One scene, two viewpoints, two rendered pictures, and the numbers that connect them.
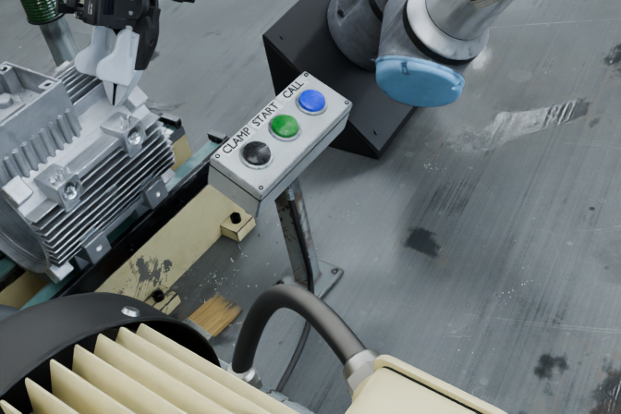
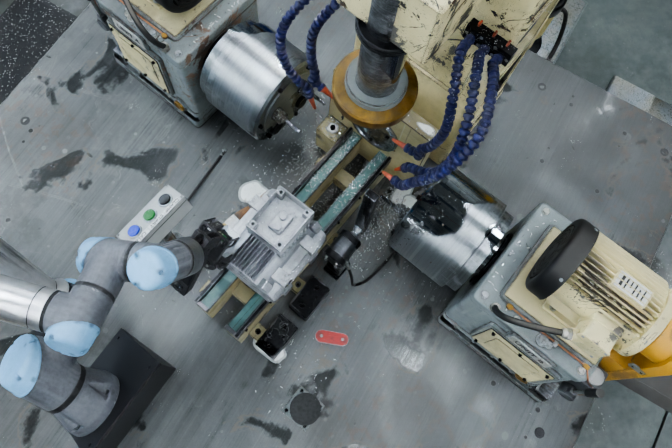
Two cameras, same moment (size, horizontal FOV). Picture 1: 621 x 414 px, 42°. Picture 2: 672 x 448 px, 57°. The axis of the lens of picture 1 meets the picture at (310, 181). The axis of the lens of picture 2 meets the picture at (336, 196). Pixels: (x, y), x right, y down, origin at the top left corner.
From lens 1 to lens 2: 1.48 m
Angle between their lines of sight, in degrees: 67
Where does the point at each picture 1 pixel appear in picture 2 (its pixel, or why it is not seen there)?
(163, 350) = not seen: outside the picture
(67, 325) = not seen: outside the picture
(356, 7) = (95, 382)
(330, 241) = not seen: hidden behind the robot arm
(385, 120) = (110, 348)
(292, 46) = (145, 364)
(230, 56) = not seen: outside the picture
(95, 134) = (243, 233)
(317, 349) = not seen: hidden behind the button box
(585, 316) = (60, 204)
